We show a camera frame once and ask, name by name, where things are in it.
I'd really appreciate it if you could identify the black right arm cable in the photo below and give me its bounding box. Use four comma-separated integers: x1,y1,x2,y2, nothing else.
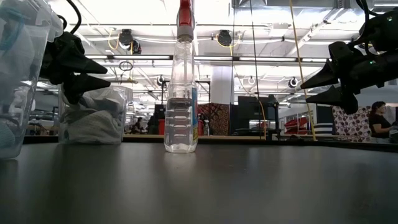
356,0,379,57

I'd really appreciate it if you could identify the black cable loop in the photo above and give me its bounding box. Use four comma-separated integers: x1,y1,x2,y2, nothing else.
118,60,134,72

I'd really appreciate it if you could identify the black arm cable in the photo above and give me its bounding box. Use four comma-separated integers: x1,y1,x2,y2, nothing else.
356,0,379,57
57,0,83,35

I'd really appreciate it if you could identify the clear plastic storage bin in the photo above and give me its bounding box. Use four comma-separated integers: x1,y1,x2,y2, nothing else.
58,85,134,146
0,0,65,160

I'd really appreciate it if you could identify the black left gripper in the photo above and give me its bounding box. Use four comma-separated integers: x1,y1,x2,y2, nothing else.
39,30,111,105

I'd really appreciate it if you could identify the grey waffle microfiber towel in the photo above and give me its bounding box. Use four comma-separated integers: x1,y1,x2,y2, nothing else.
82,88,125,116
63,116,124,144

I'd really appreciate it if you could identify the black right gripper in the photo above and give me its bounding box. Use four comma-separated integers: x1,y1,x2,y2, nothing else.
300,41,398,115

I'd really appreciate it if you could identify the red tool rack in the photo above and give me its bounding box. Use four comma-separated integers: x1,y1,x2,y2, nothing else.
284,116,310,135

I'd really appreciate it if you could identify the black aluminium table frame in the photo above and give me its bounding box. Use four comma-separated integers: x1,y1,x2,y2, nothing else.
23,134,398,154

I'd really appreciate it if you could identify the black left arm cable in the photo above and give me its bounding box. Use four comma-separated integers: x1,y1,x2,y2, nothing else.
57,0,83,35

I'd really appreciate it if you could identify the clear spray bottle red trigger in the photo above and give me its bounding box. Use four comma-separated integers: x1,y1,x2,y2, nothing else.
163,0,199,154

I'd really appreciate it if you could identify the thin black hanging cable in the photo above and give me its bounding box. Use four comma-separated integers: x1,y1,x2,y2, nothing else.
228,0,236,135

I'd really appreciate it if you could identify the person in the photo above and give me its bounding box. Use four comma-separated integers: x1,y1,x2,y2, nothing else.
368,101,396,140
132,116,144,134

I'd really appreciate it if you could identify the white building column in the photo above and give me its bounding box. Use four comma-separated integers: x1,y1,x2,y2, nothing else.
210,65,234,105

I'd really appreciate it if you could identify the red patterned fabric panel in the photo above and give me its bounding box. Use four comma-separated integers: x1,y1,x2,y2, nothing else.
198,102,231,136

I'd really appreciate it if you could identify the polka dot fabric panel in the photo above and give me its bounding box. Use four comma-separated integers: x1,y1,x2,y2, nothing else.
331,105,373,142

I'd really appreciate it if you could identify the yellow hanging cable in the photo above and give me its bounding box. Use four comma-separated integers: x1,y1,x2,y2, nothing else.
288,0,317,141

